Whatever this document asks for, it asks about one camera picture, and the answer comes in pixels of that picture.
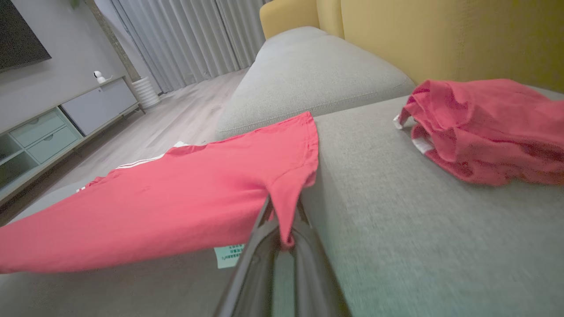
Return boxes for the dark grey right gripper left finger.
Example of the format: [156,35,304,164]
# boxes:
[214,198,282,317]

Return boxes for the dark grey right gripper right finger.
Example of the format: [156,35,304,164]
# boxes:
[291,200,353,317]

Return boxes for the red shorts with white panel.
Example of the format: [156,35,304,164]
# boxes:
[0,111,319,274]

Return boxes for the red Bulls jersey white trim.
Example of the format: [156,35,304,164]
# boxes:
[393,79,564,186]

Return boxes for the grey and yellow sofa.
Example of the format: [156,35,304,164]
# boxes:
[0,86,564,317]

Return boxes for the grey sofa seat cushion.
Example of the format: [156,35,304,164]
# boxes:
[215,35,416,141]
[256,26,329,62]

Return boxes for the white ribbed cylinder appliance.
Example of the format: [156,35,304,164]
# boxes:
[132,77,160,110]

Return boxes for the grey TV cabinet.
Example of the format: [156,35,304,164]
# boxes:
[0,76,141,205]

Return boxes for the grey pleated curtain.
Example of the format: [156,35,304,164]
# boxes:
[110,0,267,94]

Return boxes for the yellow sofa end back cushion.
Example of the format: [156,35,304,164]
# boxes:
[260,0,320,40]

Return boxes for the narrow yellow sofa back cushion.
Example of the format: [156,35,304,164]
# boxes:
[316,0,345,39]

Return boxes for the wide yellow sofa back cushion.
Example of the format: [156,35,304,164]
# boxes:
[340,0,564,93]

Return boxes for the black wall television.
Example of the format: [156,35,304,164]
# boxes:
[0,0,52,73]

